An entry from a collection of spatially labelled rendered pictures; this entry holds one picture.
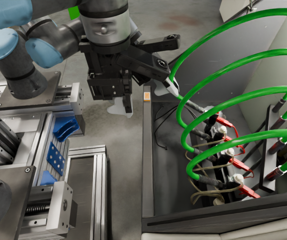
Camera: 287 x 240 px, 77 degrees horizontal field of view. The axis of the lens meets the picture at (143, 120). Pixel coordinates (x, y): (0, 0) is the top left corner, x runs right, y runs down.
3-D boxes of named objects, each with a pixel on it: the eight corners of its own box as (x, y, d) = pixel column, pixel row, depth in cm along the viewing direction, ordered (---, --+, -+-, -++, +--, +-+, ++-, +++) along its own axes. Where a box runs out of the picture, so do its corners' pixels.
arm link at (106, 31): (128, -2, 30) (128, 18, 25) (130, 27, 34) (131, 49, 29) (83, 1, 30) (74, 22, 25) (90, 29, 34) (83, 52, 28)
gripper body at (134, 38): (146, 77, 59) (120, 47, 55) (167, 62, 55) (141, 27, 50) (140, 88, 53) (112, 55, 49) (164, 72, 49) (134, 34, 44)
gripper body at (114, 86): (97, 81, 43) (83, 28, 34) (134, 78, 43) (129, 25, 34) (94, 104, 38) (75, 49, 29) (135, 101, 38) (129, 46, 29)
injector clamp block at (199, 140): (186, 140, 87) (192, 120, 75) (207, 140, 87) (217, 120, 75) (199, 219, 66) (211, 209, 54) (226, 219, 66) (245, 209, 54)
